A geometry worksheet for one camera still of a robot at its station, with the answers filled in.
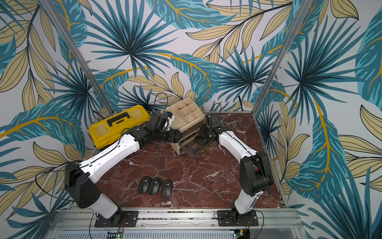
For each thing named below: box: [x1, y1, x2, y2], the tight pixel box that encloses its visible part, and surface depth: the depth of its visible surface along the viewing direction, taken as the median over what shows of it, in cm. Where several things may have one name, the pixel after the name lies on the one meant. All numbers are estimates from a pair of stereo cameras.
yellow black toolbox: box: [88, 105, 151, 150], surface depth 90 cm
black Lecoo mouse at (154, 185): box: [148, 177, 162, 196], surface depth 83 cm
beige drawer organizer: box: [165, 97, 205, 155], surface depth 86 cm
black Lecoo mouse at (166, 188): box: [161, 179, 173, 199], surface depth 83 cm
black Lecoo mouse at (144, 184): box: [137, 175, 152, 194], surface depth 84 cm
